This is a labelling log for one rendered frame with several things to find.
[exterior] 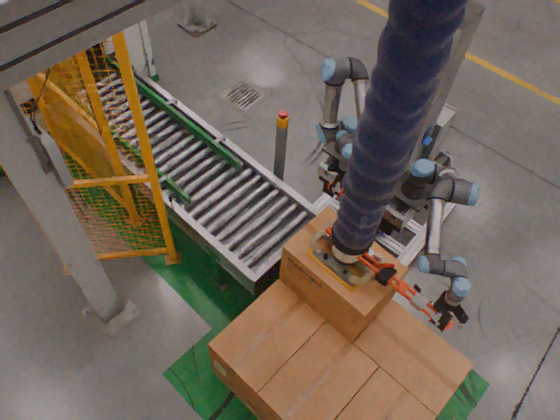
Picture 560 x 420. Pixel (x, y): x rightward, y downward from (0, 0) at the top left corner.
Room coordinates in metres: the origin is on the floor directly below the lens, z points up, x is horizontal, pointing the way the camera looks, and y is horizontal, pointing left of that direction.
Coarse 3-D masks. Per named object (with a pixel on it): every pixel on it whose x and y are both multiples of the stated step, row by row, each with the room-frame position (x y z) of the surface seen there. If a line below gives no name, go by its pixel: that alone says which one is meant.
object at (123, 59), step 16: (112, 48) 1.79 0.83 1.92; (80, 64) 1.76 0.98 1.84; (128, 64) 1.77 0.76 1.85; (64, 80) 1.73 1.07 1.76; (128, 80) 1.77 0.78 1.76; (16, 96) 1.68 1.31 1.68; (112, 96) 1.78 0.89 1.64; (128, 96) 1.77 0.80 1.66; (64, 112) 1.72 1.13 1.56; (80, 128) 1.73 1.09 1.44; (144, 128) 1.78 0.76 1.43; (80, 144) 1.72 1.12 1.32; (144, 144) 1.77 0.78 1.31; (128, 160) 1.77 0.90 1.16; (144, 160) 1.77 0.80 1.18; (80, 176) 1.70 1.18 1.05; (96, 176) 1.72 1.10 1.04; (128, 176) 1.77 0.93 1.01; (144, 176) 1.78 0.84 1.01; (80, 192) 1.69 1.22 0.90; (144, 192) 1.78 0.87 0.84; (160, 192) 1.78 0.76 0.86; (96, 208) 1.71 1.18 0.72; (160, 208) 1.77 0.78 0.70; (112, 224) 1.72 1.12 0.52; (144, 224) 1.77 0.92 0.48; (112, 240) 1.71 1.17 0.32; (112, 256) 1.68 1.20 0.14; (128, 256) 1.71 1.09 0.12; (176, 256) 1.79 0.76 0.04
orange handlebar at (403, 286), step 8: (344, 192) 1.75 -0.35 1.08; (328, 232) 1.46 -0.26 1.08; (360, 256) 1.33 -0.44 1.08; (368, 256) 1.34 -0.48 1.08; (368, 264) 1.29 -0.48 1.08; (400, 280) 1.21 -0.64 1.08; (400, 288) 1.16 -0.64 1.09; (408, 288) 1.17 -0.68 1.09; (408, 296) 1.13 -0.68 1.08; (424, 312) 1.05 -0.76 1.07; (448, 328) 0.97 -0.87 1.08
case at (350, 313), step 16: (320, 224) 1.60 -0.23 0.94; (304, 240) 1.48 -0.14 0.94; (320, 240) 1.49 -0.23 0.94; (288, 256) 1.40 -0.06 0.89; (304, 256) 1.38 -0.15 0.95; (384, 256) 1.43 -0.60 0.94; (288, 272) 1.39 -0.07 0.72; (304, 272) 1.32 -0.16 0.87; (320, 272) 1.29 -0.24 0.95; (400, 272) 1.34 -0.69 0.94; (304, 288) 1.31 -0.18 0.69; (320, 288) 1.24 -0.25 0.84; (336, 288) 1.20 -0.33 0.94; (368, 288) 1.22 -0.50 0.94; (384, 288) 1.23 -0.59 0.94; (320, 304) 1.22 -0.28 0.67; (336, 304) 1.17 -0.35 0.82; (352, 304) 1.12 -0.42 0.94; (368, 304) 1.13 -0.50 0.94; (384, 304) 1.27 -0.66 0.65; (336, 320) 1.14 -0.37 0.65; (352, 320) 1.09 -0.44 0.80; (368, 320) 1.13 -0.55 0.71; (352, 336) 1.06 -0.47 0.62
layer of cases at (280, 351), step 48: (288, 288) 1.37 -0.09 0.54; (240, 336) 1.03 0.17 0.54; (288, 336) 1.06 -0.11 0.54; (336, 336) 1.09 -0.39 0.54; (384, 336) 1.11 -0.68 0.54; (432, 336) 1.14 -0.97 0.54; (240, 384) 0.80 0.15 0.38; (288, 384) 0.78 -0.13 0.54; (336, 384) 0.81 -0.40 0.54; (384, 384) 0.83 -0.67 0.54; (432, 384) 0.85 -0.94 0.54
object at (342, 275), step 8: (320, 248) 1.43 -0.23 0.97; (312, 256) 1.37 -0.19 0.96; (320, 256) 1.37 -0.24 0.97; (328, 256) 1.37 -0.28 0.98; (320, 264) 1.33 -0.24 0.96; (328, 272) 1.29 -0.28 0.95; (336, 272) 1.28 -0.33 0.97; (344, 272) 1.28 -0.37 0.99; (352, 272) 1.30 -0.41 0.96; (344, 280) 1.24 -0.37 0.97; (352, 288) 1.20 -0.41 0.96
